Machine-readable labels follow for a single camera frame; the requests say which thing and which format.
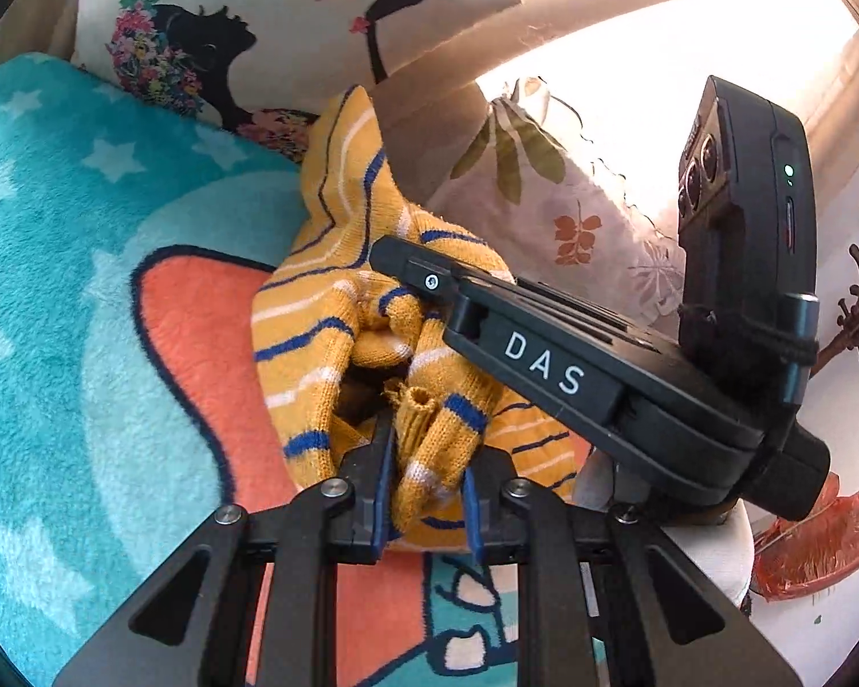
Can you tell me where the beige sheer curtain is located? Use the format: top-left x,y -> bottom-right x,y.
0,0 -> 859,216

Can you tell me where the black camera box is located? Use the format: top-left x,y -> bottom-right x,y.
678,76 -> 819,409

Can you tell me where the turquoise star fleece blanket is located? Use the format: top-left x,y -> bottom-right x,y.
0,51 -> 610,687

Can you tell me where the floral leaf print pillow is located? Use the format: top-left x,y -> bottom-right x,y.
427,78 -> 685,337

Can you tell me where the white gloved right hand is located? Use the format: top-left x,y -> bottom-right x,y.
571,450 -> 754,606

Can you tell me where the red leaf wall decoration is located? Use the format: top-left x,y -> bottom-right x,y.
751,472 -> 859,602

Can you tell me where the yellow striped knit sweater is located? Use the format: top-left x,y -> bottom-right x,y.
251,85 -> 588,551

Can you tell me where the woman silhouette print pillow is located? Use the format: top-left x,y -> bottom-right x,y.
74,0 -> 519,160

